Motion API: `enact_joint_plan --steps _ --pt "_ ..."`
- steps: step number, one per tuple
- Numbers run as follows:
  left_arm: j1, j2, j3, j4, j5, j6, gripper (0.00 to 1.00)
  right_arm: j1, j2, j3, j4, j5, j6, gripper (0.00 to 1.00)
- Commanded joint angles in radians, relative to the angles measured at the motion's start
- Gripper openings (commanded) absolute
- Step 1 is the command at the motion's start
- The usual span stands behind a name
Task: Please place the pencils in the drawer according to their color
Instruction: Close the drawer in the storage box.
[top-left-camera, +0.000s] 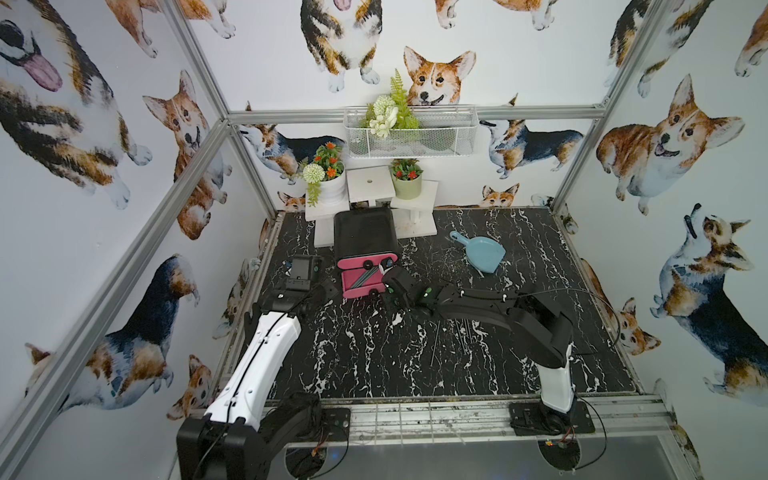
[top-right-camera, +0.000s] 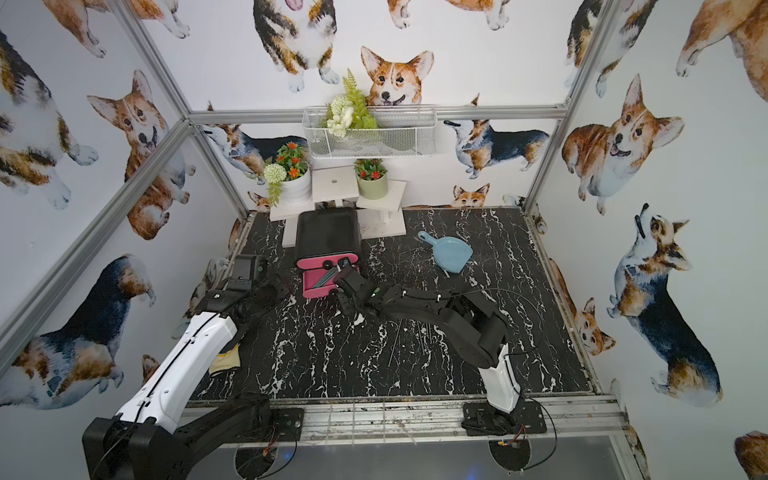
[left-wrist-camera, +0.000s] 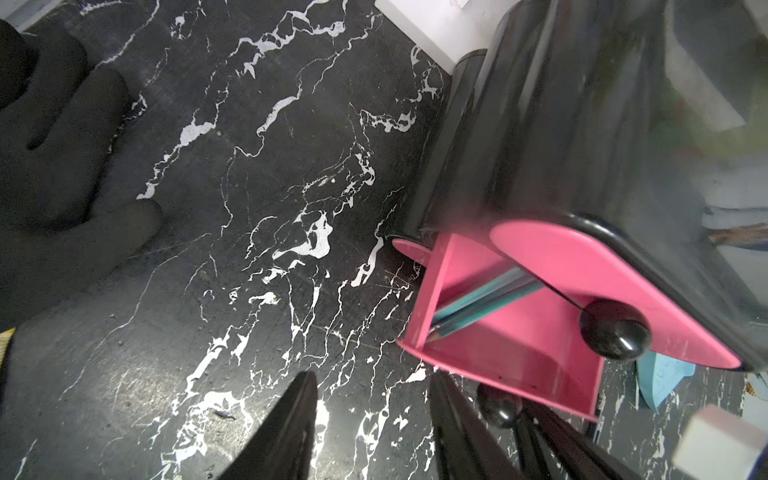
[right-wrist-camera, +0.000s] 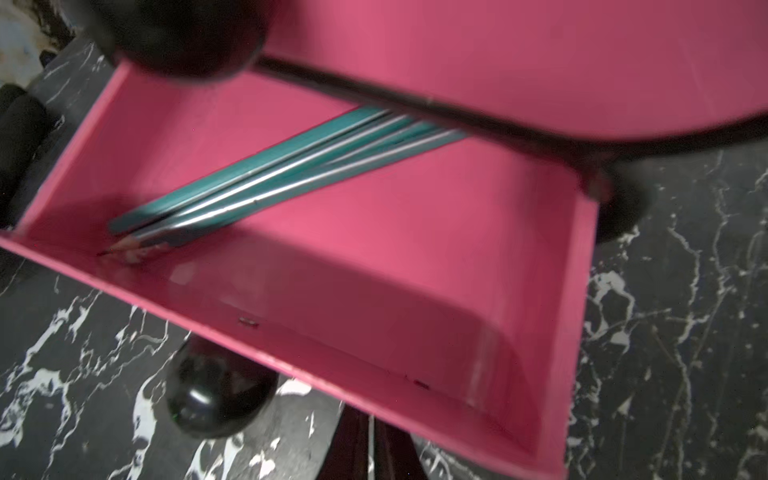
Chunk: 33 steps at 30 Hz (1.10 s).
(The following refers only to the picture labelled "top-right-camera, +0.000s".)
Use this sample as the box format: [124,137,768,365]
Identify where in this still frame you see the dark pencil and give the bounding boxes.
[313,268,339,289]

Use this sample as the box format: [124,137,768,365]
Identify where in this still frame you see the black drawer cabinet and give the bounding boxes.
[295,207,362,270]

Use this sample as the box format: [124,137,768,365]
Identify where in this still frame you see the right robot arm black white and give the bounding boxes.
[334,266,521,414]

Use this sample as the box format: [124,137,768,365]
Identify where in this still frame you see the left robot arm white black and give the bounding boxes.
[82,255,288,479]

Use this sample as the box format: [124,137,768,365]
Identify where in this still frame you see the yellow cloth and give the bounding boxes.
[208,344,241,377]

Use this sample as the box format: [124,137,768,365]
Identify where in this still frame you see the teal plastic dustpan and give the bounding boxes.
[417,231,473,274]

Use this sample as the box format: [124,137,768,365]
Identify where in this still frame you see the white stepped display stand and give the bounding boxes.
[270,166,407,248]

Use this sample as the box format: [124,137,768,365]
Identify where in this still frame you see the white pot orange flowers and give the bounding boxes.
[263,142,312,206]

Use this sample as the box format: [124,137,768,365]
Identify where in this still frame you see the green pot red flowers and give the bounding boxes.
[354,159,388,200]

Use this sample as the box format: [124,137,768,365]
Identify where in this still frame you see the green white artificial fern flowers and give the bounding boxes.
[321,70,378,138]

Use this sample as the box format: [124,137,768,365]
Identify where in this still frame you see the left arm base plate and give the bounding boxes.
[234,408,305,444]

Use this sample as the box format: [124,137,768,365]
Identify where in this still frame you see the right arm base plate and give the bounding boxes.
[461,400,548,437]

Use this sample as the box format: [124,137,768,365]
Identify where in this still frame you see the white wire basket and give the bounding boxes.
[302,105,437,159]

